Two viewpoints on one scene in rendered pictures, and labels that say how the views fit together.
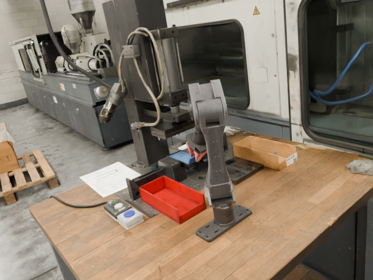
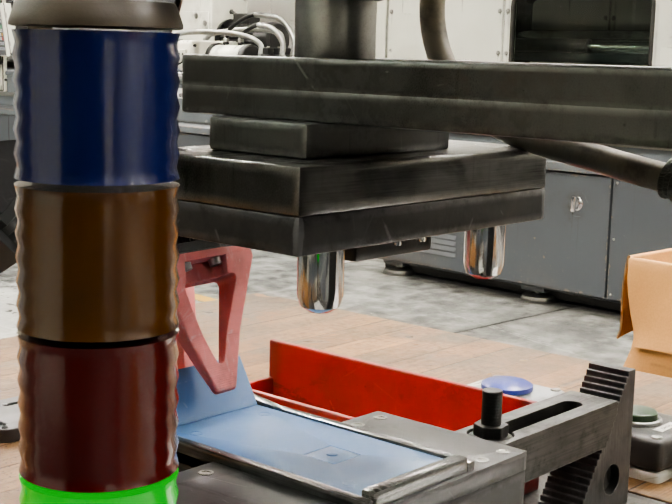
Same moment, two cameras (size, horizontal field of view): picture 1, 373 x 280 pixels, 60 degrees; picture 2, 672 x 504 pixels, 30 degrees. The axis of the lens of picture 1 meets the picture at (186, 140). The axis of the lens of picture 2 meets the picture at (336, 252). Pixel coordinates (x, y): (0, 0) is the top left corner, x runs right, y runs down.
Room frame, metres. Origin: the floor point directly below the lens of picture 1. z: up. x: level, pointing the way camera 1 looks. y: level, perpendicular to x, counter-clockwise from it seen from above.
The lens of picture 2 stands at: (1.87, -0.10, 1.19)
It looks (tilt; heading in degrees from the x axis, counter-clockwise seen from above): 9 degrees down; 167
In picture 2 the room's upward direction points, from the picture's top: 1 degrees clockwise
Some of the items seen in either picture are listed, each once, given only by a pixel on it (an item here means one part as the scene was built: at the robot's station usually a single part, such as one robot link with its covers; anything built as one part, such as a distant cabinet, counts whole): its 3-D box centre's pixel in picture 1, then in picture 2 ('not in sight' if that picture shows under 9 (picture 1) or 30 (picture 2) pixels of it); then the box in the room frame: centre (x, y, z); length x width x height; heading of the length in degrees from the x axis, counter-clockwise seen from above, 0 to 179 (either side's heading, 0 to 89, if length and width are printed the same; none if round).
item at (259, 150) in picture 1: (263, 152); not in sight; (1.31, -0.33, 0.93); 0.25 x 0.13 x 0.08; 35
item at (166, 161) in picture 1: (183, 155); (324, 482); (1.31, 0.02, 0.98); 0.20 x 0.10 x 0.01; 125
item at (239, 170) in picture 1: (235, 169); not in sight; (1.24, -0.18, 0.91); 0.17 x 0.16 x 0.02; 125
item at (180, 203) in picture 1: (171, 197); (340, 424); (1.06, 0.09, 0.93); 0.25 x 0.12 x 0.06; 35
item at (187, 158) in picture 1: (185, 154); (290, 420); (1.27, 0.01, 1.00); 0.15 x 0.07 x 0.03; 35
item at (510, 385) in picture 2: (129, 215); (506, 392); (0.99, 0.24, 0.93); 0.04 x 0.04 x 0.02
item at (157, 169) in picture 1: (150, 178); (527, 459); (1.21, 0.17, 0.95); 0.15 x 0.03 x 0.10; 125
